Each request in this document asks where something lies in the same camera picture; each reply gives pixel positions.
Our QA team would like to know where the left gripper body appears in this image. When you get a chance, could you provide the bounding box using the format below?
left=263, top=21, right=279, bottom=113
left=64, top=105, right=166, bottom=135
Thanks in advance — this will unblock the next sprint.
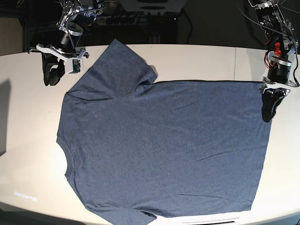
left=260, top=58, right=300, bottom=97

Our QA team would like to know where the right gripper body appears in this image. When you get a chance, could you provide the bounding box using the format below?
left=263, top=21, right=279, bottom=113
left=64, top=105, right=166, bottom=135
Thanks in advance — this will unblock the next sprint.
left=28, top=32, right=90, bottom=61

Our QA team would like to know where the blue grey T-shirt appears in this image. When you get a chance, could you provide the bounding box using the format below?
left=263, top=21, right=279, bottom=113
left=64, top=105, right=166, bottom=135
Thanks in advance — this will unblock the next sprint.
left=57, top=40, right=270, bottom=225

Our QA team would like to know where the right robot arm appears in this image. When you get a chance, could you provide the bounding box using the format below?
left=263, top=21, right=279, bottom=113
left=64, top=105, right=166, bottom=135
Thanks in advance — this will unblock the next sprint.
left=28, top=0, right=105, bottom=86

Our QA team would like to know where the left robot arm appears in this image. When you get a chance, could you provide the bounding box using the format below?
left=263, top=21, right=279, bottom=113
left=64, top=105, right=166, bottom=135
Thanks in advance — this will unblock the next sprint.
left=237, top=0, right=300, bottom=123

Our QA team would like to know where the black power strip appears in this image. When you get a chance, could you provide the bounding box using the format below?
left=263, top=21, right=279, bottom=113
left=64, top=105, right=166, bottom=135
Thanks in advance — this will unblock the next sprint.
left=95, top=15, right=141, bottom=26

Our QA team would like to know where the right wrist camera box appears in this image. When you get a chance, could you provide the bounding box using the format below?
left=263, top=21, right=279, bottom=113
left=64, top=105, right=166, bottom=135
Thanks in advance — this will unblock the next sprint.
left=64, top=58, right=84, bottom=75

